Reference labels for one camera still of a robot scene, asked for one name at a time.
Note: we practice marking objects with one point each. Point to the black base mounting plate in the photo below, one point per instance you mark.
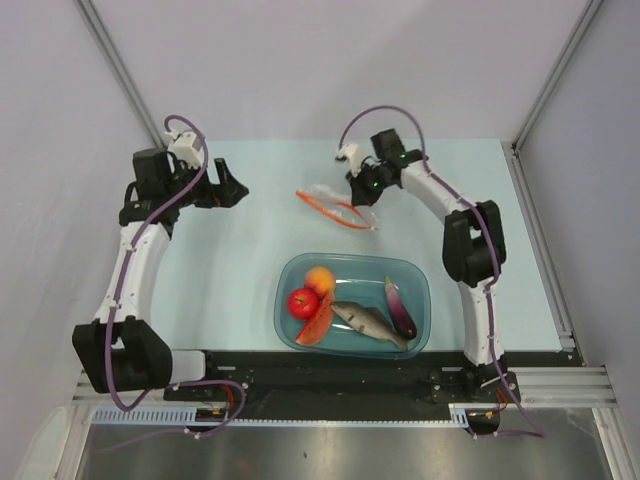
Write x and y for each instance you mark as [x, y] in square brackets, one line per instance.
[361, 406]

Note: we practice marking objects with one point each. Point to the grey toy fish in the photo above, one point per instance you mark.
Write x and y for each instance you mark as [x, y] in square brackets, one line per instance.
[369, 321]

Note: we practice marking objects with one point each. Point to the orange toy peach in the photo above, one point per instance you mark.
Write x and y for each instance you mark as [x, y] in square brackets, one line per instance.
[320, 279]

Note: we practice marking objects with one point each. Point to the purple toy eggplant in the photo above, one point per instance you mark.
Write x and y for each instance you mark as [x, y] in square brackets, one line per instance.
[401, 319]

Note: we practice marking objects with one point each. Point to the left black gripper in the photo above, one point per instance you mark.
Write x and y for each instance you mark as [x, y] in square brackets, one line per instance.
[226, 194]

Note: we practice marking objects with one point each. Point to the right aluminium corner post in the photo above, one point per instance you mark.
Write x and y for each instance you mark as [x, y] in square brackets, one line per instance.
[569, 50]

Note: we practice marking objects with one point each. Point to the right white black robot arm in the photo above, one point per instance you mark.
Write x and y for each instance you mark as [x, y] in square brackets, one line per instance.
[473, 249]

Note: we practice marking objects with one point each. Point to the aluminium corner post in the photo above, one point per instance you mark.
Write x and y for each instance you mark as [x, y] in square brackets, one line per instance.
[99, 31]
[569, 50]

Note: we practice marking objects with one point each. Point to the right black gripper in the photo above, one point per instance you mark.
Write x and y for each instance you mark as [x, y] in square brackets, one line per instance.
[362, 196]

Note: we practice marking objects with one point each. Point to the blue transparent plastic tub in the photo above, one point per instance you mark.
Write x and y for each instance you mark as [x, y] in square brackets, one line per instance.
[360, 279]

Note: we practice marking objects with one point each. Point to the toy watermelon slice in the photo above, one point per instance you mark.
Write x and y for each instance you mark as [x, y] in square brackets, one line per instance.
[319, 324]

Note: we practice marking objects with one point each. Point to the clear orange zip top bag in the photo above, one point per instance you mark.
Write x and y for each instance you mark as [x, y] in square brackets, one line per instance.
[338, 208]

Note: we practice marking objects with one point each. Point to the left aluminium corner post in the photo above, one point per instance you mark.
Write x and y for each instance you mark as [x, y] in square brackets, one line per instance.
[99, 31]

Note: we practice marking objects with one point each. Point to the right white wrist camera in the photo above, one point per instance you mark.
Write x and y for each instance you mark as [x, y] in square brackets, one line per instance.
[353, 155]

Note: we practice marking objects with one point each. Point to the red toy apple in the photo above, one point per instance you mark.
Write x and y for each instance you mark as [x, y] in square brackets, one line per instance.
[302, 303]

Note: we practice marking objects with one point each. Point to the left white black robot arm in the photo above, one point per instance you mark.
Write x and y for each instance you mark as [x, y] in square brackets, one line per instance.
[119, 350]

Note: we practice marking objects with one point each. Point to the white slotted cable duct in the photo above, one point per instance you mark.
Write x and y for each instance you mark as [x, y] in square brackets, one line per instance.
[192, 416]

